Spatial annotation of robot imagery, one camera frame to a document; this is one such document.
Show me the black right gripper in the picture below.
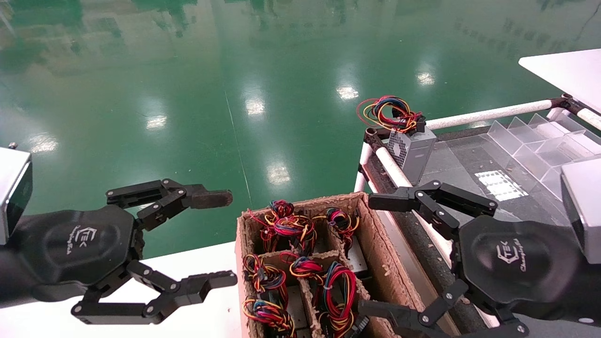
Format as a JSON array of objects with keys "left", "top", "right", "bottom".
[{"left": 358, "top": 180, "right": 585, "bottom": 338}]

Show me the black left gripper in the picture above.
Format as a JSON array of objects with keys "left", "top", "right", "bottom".
[{"left": 12, "top": 178, "right": 238, "bottom": 325}]

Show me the grey power supply with wires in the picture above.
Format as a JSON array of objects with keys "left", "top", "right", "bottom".
[
  {"left": 324, "top": 207, "right": 371, "bottom": 280},
  {"left": 356, "top": 96, "right": 437, "bottom": 186}
]

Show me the brown cardboard divider box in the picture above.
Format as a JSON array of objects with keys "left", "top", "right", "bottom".
[{"left": 235, "top": 192, "right": 463, "bottom": 338}]

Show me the white label sticker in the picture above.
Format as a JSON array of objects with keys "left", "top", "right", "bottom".
[{"left": 474, "top": 170, "right": 529, "bottom": 201}]

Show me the black pipe connector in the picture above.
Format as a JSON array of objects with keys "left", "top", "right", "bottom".
[
  {"left": 547, "top": 94, "right": 585, "bottom": 115},
  {"left": 364, "top": 127, "right": 388, "bottom": 151}
]

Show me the clear acrylic divider organiser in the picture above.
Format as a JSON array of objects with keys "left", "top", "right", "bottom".
[{"left": 486, "top": 113, "right": 601, "bottom": 202}]

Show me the wire bundle lower right cell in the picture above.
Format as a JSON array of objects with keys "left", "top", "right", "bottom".
[{"left": 317, "top": 262, "right": 371, "bottom": 338}]

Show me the wire bundle cell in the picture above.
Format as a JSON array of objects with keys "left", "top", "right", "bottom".
[
  {"left": 249, "top": 200, "right": 320, "bottom": 256},
  {"left": 317, "top": 262, "right": 371, "bottom": 338},
  {"left": 242, "top": 298, "right": 297, "bottom": 338},
  {"left": 242, "top": 253, "right": 288, "bottom": 301}
]

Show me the long white frame pipe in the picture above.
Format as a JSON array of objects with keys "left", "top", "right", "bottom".
[{"left": 375, "top": 146, "right": 501, "bottom": 329}]

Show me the wire bundle middle left cell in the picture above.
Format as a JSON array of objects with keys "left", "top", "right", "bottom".
[{"left": 242, "top": 253, "right": 288, "bottom": 301}]

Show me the short white frame pipe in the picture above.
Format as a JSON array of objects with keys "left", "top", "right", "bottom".
[{"left": 354, "top": 141, "right": 374, "bottom": 193}]

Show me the small coloured wire bundle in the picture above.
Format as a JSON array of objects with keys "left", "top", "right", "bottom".
[{"left": 281, "top": 251, "right": 324, "bottom": 282}]

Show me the wire bundle top left cell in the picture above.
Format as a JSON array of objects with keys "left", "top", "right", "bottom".
[{"left": 249, "top": 200, "right": 320, "bottom": 256}]

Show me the wire bundle bottom left cell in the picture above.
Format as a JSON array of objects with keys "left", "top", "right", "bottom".
[{"left": 242, "top": 298, "right": 297, "bottom": 338}]

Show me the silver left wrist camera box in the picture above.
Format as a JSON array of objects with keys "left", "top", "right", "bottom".
[{"left": 0, "top": 146, "right": 32, "bottom": 245}]

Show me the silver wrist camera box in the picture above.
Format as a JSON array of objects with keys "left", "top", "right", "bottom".
[
  {"left": 561, "top": 157, "right": 601, "bottom": 264},
  {"left": 0, "top": 146, "right": 32, "bottom": 245}
]

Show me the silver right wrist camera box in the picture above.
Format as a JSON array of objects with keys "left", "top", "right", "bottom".
[{"left": 561, "top": 157, "right": 601, "bottom": 264}]

